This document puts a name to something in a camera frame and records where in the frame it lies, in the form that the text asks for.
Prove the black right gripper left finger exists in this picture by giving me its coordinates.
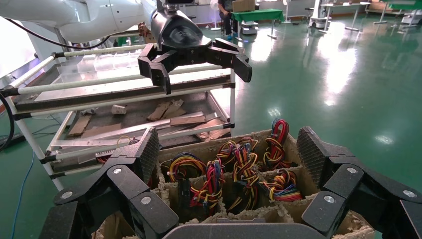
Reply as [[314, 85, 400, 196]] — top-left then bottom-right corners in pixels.
[[39, 126, 179, 239]]

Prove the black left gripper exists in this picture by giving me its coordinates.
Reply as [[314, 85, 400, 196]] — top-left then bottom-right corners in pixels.
[[137, 9, 253, 95]]

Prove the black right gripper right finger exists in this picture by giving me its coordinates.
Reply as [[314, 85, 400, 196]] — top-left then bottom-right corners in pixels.
[[297, 126, 422, 239]]

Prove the silver power supply with wires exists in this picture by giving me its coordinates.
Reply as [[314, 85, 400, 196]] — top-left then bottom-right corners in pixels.
[[227, 151, 261, 214], [189, 158, 226, 215], [215, 136, 259, 166]]

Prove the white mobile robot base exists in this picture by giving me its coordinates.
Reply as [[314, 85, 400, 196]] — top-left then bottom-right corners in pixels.
[[308, 0, 330, 29]]

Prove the brown cardboard scrap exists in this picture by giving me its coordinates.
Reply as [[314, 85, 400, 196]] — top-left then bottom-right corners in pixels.
[[81, 122, 122, 139], [67, 114, 93, 137], [196, 119, 231, 142], [170, 115, 207, 126], [146, 99, 187, 121]]

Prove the long metal strip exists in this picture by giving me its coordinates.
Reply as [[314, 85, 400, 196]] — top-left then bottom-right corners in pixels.
[[51, 111, 207, 147]]

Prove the seated person in dark clothes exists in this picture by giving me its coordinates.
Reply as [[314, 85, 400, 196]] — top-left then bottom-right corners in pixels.
[[217, 0, 237, 41]]

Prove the white standing fan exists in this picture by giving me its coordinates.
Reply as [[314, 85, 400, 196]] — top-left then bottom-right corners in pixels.
[[210, 0, 222, 31], [282, 0, 293, 24]]

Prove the closed brown cardboard carton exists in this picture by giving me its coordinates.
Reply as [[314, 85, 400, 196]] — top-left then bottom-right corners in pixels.
[[232, 0, 256, 13]]

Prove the table with green cloth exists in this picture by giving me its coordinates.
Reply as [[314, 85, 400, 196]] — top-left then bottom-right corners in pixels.
[[230, 8, 285, 41]]

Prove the brown cardboard divider box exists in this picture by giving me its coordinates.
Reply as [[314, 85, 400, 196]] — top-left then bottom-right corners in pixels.
[[92, 128, 377, 239]]

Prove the clear plastic divided tray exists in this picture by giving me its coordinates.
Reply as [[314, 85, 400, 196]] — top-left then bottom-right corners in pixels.
[[56, 49, 156, 83]]

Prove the white work table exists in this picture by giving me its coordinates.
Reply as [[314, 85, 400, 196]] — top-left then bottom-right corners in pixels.
[[319, 1, 372, 34]]

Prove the white pipe frame shelf rack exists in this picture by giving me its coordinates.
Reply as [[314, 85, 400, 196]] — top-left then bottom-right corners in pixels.
[[0, 43, 237, 192]]

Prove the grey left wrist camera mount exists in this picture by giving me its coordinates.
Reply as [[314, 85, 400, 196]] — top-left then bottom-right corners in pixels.
[[156, 0, 195, 14]]

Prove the lower-right coloured wire bundle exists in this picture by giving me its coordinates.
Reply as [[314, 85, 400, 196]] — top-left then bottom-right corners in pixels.
[[260, 169, 303, 203]]

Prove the leftmost coloured wire bundle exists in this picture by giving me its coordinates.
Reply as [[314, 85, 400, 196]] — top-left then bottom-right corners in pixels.
[[166, 152, 208, 199]]

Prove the tall red wire bundle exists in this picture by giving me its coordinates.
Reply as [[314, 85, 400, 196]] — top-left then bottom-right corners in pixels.
[[262, 119, 294, 170]]

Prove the blue cable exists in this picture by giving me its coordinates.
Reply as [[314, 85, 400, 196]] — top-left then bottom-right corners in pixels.
[[9, 151, 35, 239]]

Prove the thick black floor cable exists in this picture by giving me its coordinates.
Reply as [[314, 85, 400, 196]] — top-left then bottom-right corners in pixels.
[[0, 94, 16, 152]]

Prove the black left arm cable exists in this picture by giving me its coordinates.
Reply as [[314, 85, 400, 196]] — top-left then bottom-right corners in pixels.
[[3, 17, 113, 51]]

